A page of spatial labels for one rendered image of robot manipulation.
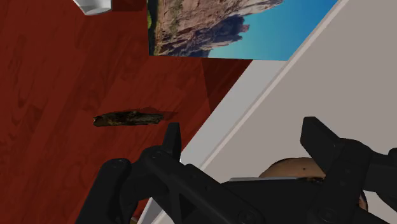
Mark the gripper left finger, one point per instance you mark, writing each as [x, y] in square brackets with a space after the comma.
[186, 189]

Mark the red wooden table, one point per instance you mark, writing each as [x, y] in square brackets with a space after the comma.
[62, 93]

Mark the tan speckled round object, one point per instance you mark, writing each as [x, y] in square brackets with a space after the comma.
[291, 167]

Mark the landscape patterned robot stand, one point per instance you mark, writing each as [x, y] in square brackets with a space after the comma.
[217, 28]

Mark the dark brown flat elongated object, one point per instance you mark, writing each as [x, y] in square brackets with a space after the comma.
[128, 118]

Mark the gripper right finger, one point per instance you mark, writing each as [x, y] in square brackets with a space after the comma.
[344, 161]

